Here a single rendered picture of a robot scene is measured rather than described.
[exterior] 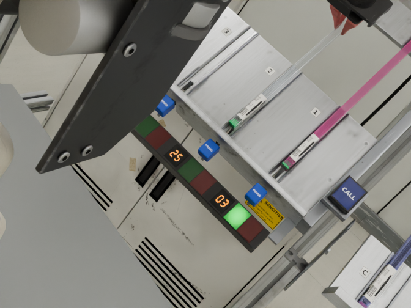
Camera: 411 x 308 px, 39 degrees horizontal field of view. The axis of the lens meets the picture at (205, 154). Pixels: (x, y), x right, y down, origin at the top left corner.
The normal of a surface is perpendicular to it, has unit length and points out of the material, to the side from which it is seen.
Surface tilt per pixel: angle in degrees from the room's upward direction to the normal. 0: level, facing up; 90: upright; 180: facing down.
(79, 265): 0
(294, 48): 90
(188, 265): 88
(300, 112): 46
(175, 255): 90
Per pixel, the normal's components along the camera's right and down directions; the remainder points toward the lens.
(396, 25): 0.06, -0.35
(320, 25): -0.45, 0.19
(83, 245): 0.55, -0.70
